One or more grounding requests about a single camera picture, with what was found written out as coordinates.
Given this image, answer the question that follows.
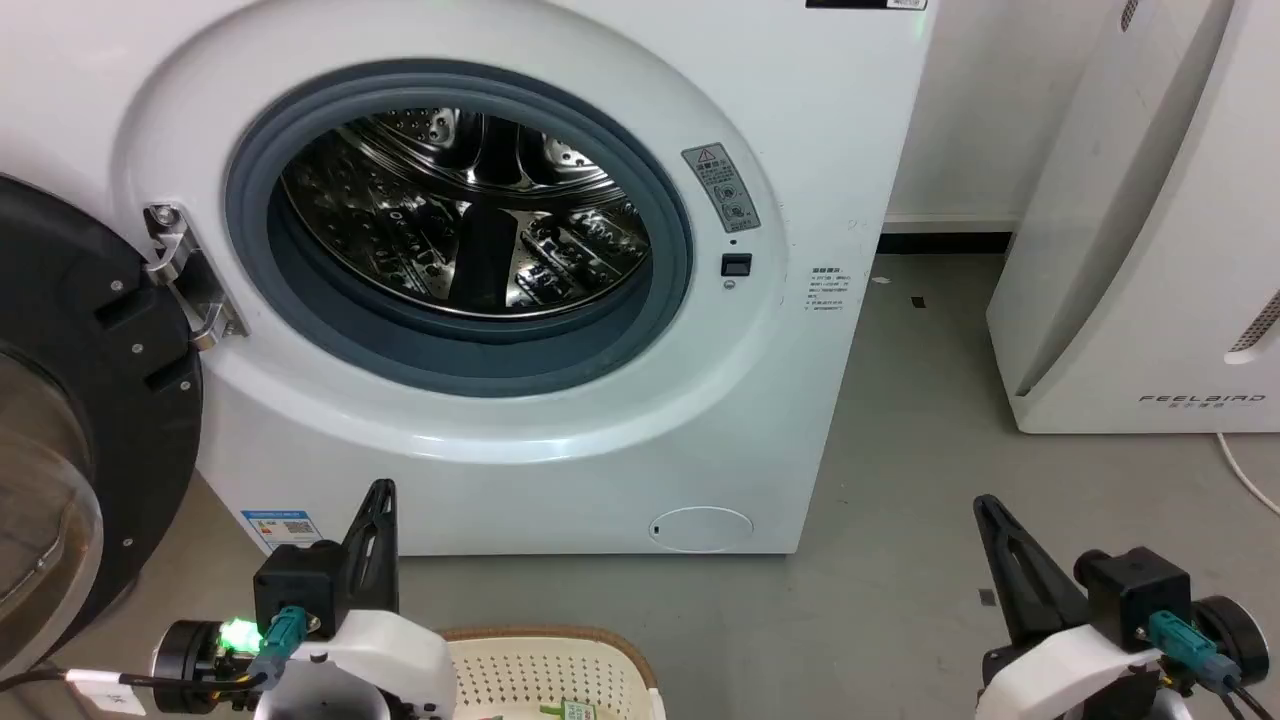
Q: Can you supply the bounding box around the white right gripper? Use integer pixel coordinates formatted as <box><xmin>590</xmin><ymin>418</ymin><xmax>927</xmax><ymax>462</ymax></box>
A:
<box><xmin>972</xmin><ymin>494</ymin><xmax>1167</xmax><ymax>720</ymax></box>

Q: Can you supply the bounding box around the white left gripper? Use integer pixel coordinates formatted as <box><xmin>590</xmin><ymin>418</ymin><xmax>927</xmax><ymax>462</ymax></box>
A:
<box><xmin>254</xmin><ymin>478</ymin><xmax>459</xmax><ymax>720</ymax></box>

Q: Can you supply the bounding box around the stainless steel washing machine drum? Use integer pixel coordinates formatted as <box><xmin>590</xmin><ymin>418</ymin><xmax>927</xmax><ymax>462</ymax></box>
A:
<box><xmin>279</xmin><ymin>107</ymin><xmax>654</xmax><ymax>322</ymax></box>

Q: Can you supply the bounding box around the black washing machine door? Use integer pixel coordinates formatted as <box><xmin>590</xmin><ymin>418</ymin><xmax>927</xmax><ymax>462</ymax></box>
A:
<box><xmin>0</xmin><ymin>172</ymin><xmax>206</xmax><ymax>683</ymax></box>

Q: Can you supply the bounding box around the blue white energy label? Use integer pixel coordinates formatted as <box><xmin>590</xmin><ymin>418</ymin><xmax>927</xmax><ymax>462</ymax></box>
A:
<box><xmin>240</xmin><ymin>509</ymin><xmax>324</xmax><ymax>555</ymax></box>

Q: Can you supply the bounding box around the cream plastic laundry basket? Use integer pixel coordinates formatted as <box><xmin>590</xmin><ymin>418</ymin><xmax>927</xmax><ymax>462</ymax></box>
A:
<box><xmin>437</xmin><ymin>625</ymin><xmax>668</xmax><ymax>720</ymax></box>

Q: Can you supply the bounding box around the white air purifier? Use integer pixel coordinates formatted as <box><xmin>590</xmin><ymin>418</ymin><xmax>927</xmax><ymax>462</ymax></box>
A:
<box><xmin>985</xmin><ymin>0</ymin><xmax>1280</xmax><ymax>436</ymax></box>

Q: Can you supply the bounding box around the round white filter cover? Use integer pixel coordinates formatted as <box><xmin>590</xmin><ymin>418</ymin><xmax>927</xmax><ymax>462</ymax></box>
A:
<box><xmin>648</xmin><ymin>505</ymin><xmax>756</xmax><ymax>554</ymax></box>

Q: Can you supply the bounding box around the silver metal door hinge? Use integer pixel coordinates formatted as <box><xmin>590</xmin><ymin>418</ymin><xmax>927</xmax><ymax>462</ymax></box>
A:
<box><xmin>143</xmin><ymin>203</ymin><xmax>249</xmax><ymax>352</ymax></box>

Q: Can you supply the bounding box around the black baseboard strip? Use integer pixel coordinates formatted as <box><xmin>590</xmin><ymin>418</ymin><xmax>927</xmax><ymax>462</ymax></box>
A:
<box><xmin>877</xmin><ymin>232</ymin><xmax>1015</xmax><ymax>256</ymax></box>

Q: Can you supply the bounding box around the grey rubber door gasket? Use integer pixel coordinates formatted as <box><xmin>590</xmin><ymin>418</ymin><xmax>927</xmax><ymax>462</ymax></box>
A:
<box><xmin>224</xmin><ymin>60</ymin><xmax>695</xmax><ymax>399</ymax></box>

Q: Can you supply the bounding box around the white front-load washing machine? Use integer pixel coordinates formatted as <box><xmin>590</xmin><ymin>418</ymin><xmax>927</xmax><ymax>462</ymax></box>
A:
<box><xmin>0</xmin><ymin>0</ymin><xmax>939</xmax><ymax>557</ymax></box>

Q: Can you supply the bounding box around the grey warning sticker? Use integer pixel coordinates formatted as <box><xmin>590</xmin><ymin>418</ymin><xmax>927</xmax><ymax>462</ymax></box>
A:
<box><xmin>682</xmin><ymin>143</ymin><xmax>762</xmax><ymax>235</ymax></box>

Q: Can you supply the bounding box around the teal plug left cable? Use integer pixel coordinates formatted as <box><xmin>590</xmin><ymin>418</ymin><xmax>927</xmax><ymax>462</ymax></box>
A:
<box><xmin>245</xmin><ymin>604</ymin><xmax>308</xmax><ymax>691</ymax></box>

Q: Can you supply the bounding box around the teal plug cable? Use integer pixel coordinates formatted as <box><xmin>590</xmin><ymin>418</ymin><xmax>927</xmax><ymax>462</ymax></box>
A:
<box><xmin>245</xmin><ymin>604</ymin><xmax>308</xmax><ymax>691</ymax></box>
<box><xmin>1147</xmin><ymin>610</ymin><xmax>1280</xmax><ymax>720</ymax></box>

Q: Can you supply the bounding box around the teal plug right cable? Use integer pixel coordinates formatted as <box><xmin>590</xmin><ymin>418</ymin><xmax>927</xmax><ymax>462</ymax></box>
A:
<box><xmin>1147</xmin><ymin>610</ymin><xmax>1280</xmax><ymax>720</ymax></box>

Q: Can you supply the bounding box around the white power cable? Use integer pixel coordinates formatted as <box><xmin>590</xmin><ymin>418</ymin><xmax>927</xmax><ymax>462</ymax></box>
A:
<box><xmin>1215</xmin><ymin>432</ymin><xmax>1280</xmax><ymax>517</ymax></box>

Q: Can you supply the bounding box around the black tagged left arm cable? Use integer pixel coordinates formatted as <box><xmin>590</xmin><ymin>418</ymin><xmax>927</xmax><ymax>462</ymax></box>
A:
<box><xmin>0</xmin><ymin>667</ymin><xmax>271</xmax><ymax>715</ymax></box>

